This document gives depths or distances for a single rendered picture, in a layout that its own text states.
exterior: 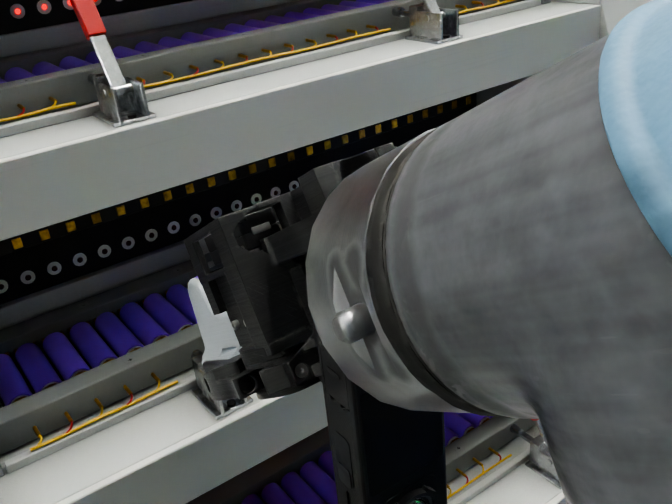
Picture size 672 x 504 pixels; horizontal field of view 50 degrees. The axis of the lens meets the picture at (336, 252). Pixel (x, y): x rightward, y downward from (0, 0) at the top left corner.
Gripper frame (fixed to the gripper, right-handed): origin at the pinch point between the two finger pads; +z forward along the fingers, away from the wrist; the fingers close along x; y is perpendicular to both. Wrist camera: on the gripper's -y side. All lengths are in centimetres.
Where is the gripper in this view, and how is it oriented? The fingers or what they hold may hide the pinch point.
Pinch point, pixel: (241, 357)
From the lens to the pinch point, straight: 44.5
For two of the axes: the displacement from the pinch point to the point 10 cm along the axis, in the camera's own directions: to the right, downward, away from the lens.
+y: -3.7, -9.3, -0.2
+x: -8.1, 3.3, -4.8
